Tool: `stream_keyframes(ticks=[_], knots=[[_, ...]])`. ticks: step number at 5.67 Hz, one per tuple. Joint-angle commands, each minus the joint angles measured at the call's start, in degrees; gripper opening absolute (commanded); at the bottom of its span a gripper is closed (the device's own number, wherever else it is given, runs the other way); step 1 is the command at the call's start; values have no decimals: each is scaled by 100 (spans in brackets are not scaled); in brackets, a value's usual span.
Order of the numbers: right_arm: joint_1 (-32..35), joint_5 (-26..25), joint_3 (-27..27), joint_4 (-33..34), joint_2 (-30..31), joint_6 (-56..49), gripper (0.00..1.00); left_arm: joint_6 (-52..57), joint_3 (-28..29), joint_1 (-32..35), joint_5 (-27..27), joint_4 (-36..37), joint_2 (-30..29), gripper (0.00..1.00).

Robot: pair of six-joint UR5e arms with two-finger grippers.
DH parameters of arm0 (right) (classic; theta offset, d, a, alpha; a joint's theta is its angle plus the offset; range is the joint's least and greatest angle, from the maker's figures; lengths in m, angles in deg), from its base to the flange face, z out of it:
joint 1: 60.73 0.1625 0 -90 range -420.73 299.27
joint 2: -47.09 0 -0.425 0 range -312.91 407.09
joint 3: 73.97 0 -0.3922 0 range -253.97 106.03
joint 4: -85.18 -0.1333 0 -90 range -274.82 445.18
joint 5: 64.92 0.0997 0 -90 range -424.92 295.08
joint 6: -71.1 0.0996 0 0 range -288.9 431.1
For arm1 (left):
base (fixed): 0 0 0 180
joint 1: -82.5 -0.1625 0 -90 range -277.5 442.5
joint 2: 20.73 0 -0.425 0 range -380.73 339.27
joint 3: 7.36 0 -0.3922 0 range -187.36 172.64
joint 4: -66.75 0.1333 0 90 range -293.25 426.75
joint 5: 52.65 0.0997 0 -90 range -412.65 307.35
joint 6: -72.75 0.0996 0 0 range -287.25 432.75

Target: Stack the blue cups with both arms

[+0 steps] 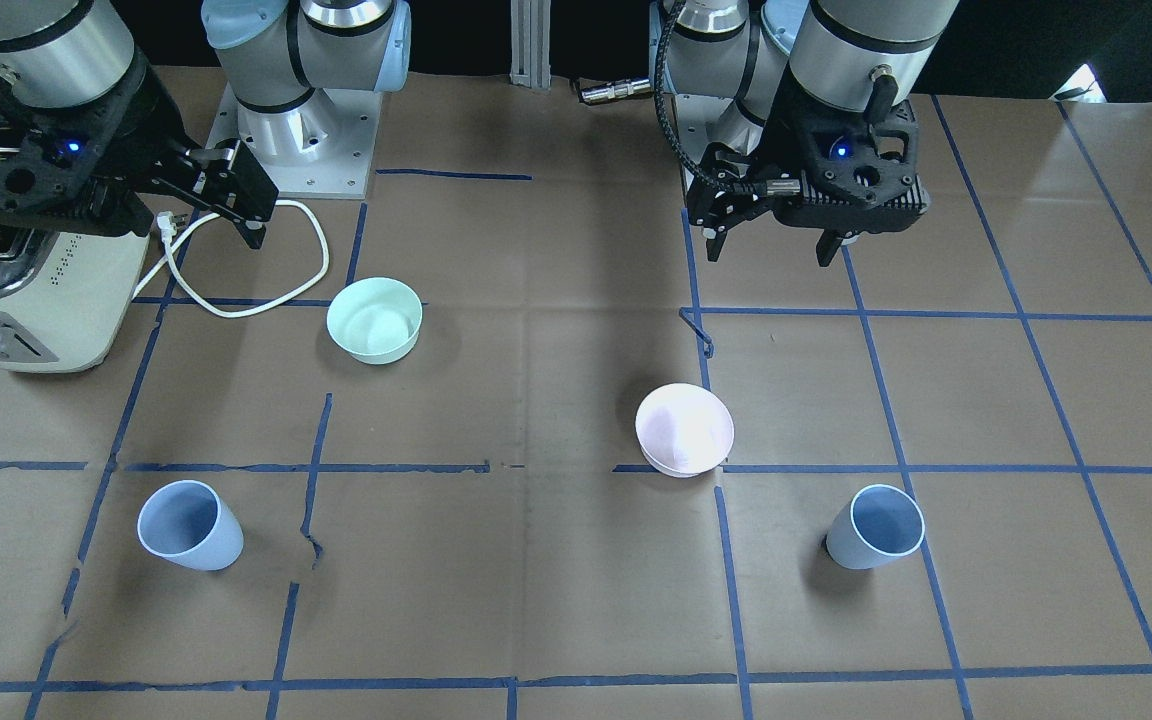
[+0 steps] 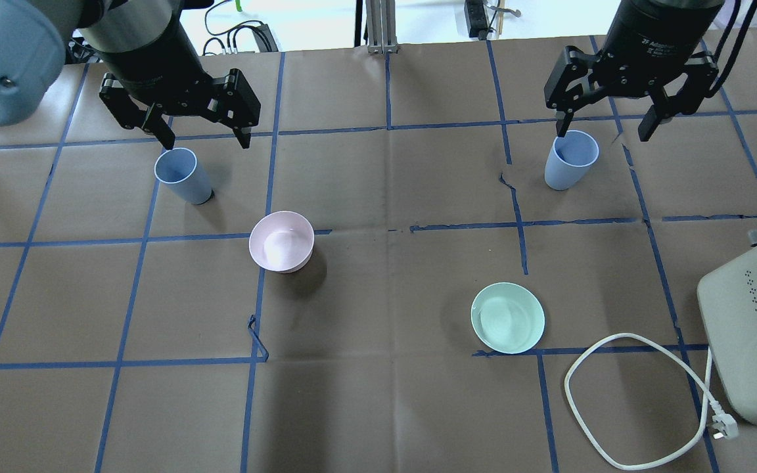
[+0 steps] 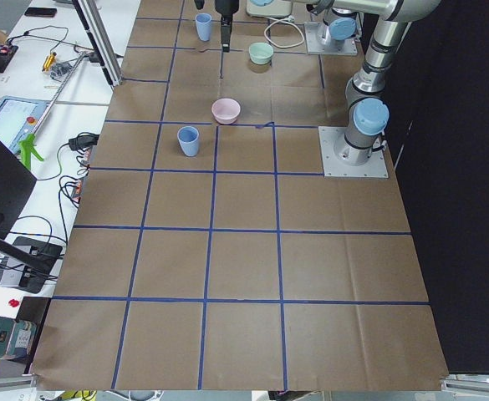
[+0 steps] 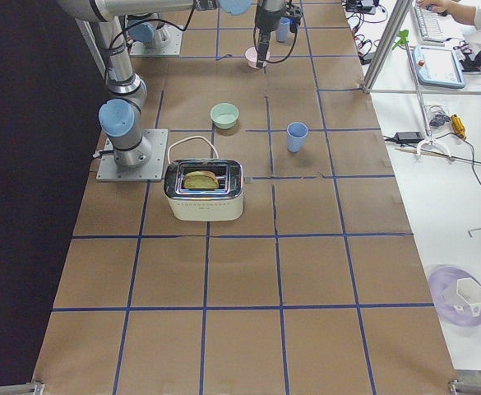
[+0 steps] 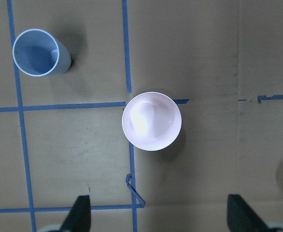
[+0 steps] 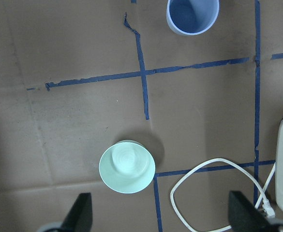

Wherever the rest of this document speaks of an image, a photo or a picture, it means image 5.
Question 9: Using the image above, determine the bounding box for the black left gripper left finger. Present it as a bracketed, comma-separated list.
[60, 195, 91, 232]

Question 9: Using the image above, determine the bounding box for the pink bowl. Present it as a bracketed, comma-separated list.
[121, 92, 182, 151]

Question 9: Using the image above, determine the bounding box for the blue plastic cup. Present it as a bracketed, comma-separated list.
[12, 29, 71, 77]

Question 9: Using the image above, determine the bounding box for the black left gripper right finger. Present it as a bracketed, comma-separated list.
[227, 194, 275, 232]

